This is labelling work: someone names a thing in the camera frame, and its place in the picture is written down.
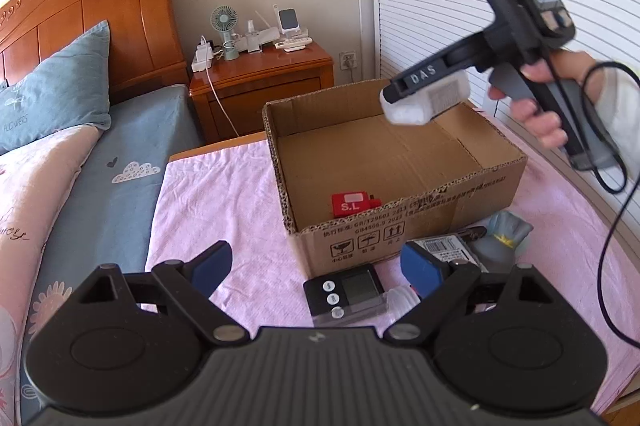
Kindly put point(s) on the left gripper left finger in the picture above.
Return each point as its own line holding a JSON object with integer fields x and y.
{"x": 187, "y": 287}

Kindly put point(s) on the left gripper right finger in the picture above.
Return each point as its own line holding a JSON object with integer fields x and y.
{"x": 441, "y": 286}

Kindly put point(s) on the grey elephant toy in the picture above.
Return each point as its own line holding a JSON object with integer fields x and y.
{"x": 497, "y": 250}

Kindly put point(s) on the black digital timer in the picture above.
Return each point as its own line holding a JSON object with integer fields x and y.
{"x": 345, "y": 297}

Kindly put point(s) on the red toy block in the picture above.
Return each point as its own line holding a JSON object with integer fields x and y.
{"x": 351, "y": 203}

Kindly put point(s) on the white translucent plastic container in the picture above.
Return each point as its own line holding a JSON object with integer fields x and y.
{"x": 425, "y": 101}

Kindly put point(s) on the clear plastic jar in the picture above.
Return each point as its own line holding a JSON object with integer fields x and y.
{"x": 401, "y": 300}

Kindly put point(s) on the person right hand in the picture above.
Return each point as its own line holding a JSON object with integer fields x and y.
{"x": 542, "y": 116}

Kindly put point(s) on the clear box with label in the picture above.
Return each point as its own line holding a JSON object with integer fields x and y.
{"x": 449, "y": 248}

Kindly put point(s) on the pink bed cover cloth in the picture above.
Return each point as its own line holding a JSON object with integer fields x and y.
{"x": 232, "y": 195}

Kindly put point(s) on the blue bedsheet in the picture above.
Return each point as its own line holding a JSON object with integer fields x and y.
{"x": 108, "y": 216}

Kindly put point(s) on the cardboard box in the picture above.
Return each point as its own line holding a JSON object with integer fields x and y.
{"x": 432, "y": 179}

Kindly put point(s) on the pink quilt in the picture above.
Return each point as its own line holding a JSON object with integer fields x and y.
{"x": 36, "y": 180}

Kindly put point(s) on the wooden nightstand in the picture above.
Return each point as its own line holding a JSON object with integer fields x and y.
{"x": 228, "y": 97}

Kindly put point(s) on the white power strip charger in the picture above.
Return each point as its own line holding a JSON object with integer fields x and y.
{"x": 203, "y": 56}

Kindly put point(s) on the blue pillow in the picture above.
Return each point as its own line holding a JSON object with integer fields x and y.
{"x": 67, "y": 89}

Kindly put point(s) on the white remote control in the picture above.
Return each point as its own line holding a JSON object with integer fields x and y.
{"x": 293, "y": 44}

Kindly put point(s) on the white stand with screen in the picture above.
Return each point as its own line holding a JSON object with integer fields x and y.
{"x": 288, "y": 23}

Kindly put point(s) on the small clear spray bottle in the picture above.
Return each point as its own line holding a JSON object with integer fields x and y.
{"x": 252, "y": 38}

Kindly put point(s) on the green mini fan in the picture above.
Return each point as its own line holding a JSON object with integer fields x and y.
{"x": 224, "y": 19}

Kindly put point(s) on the wooden headboard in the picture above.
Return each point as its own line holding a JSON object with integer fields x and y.
{"x": 145, "y": 51}

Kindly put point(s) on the wall socket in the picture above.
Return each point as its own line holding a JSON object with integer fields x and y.
{"x": 348, "y": 60}

